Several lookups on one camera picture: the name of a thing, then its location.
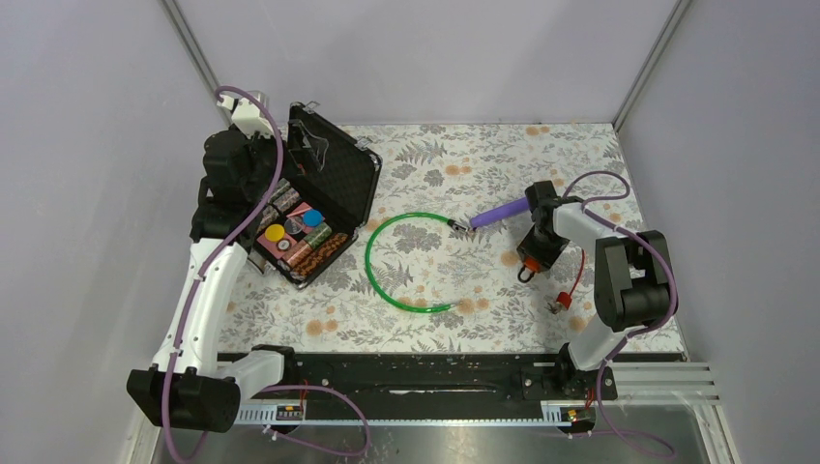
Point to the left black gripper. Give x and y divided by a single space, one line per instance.
255 139

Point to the yellow round chip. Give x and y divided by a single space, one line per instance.
274 233

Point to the blue round chip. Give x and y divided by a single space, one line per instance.
312 218

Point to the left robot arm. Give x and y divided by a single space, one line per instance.
184 387

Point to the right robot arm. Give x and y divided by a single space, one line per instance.
633 283

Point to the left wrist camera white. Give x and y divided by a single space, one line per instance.
250 119

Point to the black mounting base plate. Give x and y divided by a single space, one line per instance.
419 388

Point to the purple cylindrical handle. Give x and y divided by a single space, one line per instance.
504 211

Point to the black poker chip case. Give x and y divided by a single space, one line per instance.
325 169

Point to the orange black padlock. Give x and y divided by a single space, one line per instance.
528 270

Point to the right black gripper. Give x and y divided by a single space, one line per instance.
546 259

